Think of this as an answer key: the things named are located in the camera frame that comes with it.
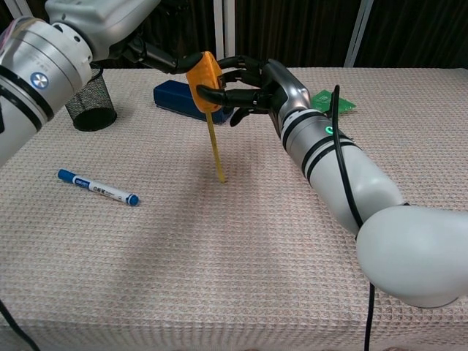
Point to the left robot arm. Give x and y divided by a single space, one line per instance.
33 84

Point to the yellow tape measure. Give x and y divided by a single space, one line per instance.
204 82

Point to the dark curtain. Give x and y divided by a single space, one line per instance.
300 29

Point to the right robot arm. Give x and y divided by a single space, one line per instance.
351 175

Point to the dark blue rectangular box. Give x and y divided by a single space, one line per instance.
175 98

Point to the blue white marker pen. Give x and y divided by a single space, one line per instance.
98 187

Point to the green packet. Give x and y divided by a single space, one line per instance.
331 102

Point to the black mesh pen holder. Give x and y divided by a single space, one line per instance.
89 106

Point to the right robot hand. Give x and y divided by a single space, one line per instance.
268 89

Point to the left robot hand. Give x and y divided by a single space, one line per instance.
109 25

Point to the woven beige tablecloth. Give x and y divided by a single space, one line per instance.
183 256

